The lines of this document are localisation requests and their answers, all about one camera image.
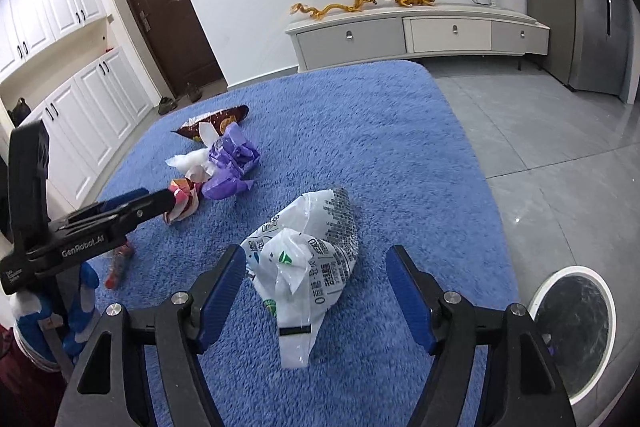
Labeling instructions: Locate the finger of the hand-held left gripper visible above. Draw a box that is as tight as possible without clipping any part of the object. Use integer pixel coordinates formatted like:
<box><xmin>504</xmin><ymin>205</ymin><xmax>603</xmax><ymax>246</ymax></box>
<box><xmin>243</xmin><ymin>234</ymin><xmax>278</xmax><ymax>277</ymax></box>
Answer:
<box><xmin>117</xmin><ymin>188</ymin><xmax>176</xmax><ymax>233</ymax></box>
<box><xmin>96</xmin><ymin>188</ymin><xmax>151</xmax><ymax>214</ymax></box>

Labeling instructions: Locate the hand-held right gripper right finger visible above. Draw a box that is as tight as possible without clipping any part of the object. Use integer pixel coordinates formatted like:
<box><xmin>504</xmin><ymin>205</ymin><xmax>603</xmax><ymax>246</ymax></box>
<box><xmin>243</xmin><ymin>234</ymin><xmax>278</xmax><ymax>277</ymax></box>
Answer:
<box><xmin>385</xmin><ymin>244</ymin><xmax>576</xmax><ymax>427</ymax></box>

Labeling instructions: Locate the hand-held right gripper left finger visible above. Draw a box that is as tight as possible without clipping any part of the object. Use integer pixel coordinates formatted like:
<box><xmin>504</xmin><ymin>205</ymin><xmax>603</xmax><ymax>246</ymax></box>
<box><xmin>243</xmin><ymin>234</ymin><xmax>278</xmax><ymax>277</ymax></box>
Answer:
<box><xmin>60</xmin><ymin>244</ymin><xmax>248</xmax><ymax>427</ymax></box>

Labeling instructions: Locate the pink white wrapper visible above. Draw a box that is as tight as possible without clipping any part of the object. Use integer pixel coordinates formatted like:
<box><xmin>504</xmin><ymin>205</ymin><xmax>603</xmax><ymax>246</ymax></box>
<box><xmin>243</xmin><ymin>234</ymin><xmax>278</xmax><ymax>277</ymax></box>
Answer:
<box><xmin>162</xmin><ymin>177</ymin><xmax>201</xmax><ymax>225</ymax></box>

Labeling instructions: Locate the white printed plastic bag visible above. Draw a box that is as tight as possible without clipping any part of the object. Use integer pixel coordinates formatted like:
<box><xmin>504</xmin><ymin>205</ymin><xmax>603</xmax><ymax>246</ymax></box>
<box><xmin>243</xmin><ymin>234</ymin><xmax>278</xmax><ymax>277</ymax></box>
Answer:
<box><xmin>240</xmin><ymin>188</ymin><xmax>360</xmax><ymax>369</ymax></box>

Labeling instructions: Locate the purple plastic wrapper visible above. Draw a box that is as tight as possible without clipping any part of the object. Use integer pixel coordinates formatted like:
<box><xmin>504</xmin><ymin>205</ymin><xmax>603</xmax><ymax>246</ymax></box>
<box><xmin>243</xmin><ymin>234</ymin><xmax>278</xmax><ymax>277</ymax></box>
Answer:
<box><xmin>200</xmin><ymin>167</ymin><xmax>255</xmax><ymax>200</ymax></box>
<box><xmin>207</xmin><ymin>123</ymin><xmax>261</xmax><ymax>175</ymax></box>

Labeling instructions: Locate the white round bin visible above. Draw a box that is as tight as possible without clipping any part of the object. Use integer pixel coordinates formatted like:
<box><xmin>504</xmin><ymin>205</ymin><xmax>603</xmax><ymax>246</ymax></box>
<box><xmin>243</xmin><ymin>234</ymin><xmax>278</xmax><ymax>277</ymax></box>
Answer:
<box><xmin>527</xmin><ymin>265</ymin><xmax>617</xmax><ymax>406</ymax></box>

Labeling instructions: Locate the red snack packet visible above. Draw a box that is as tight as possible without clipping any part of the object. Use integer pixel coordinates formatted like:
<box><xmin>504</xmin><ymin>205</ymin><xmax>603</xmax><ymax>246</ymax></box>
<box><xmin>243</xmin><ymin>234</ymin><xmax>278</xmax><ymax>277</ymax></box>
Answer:
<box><xmin>104</xmin><ymin>241</ymin><xmax>134</xmax><ymax>290</ymax></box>

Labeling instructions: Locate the clear crumpled plastic bag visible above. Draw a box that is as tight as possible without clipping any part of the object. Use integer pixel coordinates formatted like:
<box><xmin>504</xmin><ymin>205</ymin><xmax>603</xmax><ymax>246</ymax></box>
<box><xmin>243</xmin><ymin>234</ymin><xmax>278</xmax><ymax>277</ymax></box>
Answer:
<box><xmin>166</xmin><ymin>149</ymin><xmax>216</xmax><ymax>182</ymax></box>

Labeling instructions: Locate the white cupboard unit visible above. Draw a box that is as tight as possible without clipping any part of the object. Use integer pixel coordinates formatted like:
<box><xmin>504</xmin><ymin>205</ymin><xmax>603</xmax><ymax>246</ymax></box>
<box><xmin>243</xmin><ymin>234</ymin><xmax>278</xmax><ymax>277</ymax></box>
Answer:
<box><xmin>0</xmin><ymin>0</ymin><xmax>153</xmax><ymax>208</ymax></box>

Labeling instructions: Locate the brown snack packet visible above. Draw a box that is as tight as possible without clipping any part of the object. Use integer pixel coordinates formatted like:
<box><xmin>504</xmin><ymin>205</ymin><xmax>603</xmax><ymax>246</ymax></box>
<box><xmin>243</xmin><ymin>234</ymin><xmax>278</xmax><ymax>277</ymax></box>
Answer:
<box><xmin>171</xmin><ymin>105</ymin><xmax>250</xmax><ymax>142</ymax></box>

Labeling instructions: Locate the dark brown bag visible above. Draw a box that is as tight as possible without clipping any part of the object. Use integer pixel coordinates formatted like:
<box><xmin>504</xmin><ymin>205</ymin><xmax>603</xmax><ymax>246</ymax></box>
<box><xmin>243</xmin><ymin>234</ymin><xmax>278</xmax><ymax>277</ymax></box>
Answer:
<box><xmin>6</xmin><ymin>97</ymin><xmax>32</xmax><ymax>128</ymax></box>

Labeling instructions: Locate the dark red clothing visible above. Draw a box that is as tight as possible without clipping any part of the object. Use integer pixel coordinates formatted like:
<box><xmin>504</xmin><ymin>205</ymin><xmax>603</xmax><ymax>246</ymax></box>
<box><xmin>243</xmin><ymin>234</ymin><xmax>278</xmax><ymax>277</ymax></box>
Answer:
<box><xmin>0</xmin><ymin>324</ymin><xmax>68</xmax><ymax>427</ymax></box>

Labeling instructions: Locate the blue fuzzy blanket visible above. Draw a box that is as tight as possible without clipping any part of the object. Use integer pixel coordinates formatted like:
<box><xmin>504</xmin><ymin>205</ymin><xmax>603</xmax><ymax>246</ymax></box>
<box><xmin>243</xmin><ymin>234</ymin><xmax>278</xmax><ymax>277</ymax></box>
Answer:
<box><xmin>75</xmin><ymin>59</ymin><xmax>521</xmax><ymax>427</ymax></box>

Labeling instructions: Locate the brown entrance door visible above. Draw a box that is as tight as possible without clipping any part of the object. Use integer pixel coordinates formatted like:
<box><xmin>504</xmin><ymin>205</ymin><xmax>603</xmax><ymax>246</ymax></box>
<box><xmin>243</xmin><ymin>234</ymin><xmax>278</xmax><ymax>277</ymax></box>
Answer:
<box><xmin>112</xmin><ymin>0</ymin><xmax>224</xmax><ymax>100</ymax></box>

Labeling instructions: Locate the white television cabinet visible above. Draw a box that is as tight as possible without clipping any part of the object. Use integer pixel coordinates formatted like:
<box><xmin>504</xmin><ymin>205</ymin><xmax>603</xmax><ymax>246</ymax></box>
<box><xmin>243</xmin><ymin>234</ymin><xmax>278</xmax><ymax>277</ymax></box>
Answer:
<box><xmin>285</xmin><ymin>2</ymin><xmax>551</xmax><ymax>72</ymax></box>

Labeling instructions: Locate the golden dragon figurine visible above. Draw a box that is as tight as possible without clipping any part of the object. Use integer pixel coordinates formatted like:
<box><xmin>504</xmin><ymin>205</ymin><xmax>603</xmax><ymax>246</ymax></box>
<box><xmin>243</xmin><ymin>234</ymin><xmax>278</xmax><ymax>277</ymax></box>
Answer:
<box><xmin>291</xmin><ymin>0</ymin><xmax>377</xmax><ymax>22</ymax></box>

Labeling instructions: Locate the grey double-door fridge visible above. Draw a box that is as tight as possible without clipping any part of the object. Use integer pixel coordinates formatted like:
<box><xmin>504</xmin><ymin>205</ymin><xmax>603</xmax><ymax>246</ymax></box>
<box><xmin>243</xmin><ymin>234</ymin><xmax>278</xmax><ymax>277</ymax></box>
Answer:
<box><xmin>515</xmin><ymin>0</ymin><xmax>640</xmax><ymax>104</ymax></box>

